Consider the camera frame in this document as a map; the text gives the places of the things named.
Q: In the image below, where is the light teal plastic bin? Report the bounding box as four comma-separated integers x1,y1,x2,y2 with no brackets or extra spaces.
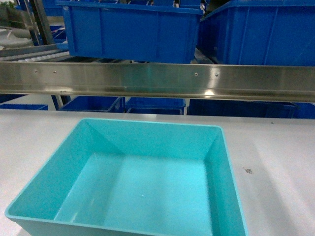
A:
5,118,248,236

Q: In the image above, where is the dark blue bin below right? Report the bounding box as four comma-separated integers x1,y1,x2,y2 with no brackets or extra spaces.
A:
187,99,298,118

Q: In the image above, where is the blue bin upper left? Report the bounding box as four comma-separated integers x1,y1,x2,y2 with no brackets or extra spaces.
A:
56,0,203,64

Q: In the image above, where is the roller conveyor track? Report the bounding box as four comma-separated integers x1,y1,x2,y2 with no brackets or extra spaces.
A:
0,43,69,62

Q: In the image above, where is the blue bin upper right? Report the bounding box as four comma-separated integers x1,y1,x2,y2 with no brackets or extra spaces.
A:
197,0,315,66

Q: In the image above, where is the blue bin below rail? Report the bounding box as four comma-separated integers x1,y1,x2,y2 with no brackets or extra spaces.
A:
125,97,186,115

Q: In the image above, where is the stainless steel shelf rail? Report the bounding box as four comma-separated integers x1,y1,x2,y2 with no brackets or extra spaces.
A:
0,62,315,102

